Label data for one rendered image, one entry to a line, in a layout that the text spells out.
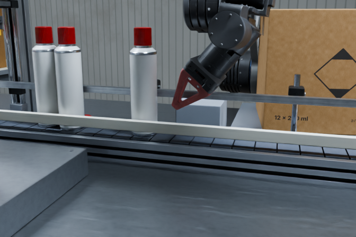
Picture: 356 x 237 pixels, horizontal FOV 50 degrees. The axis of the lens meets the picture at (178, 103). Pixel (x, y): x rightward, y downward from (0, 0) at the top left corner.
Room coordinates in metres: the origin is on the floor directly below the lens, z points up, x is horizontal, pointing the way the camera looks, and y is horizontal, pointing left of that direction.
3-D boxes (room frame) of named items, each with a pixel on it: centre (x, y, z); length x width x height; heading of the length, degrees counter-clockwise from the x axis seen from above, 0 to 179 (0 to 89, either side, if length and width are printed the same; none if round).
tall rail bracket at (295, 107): (0.71, -0.23, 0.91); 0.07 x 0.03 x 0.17; 165
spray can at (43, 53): (0.78, 0.27, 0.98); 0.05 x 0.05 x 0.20
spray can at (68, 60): (0.76, 0.22, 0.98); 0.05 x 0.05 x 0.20
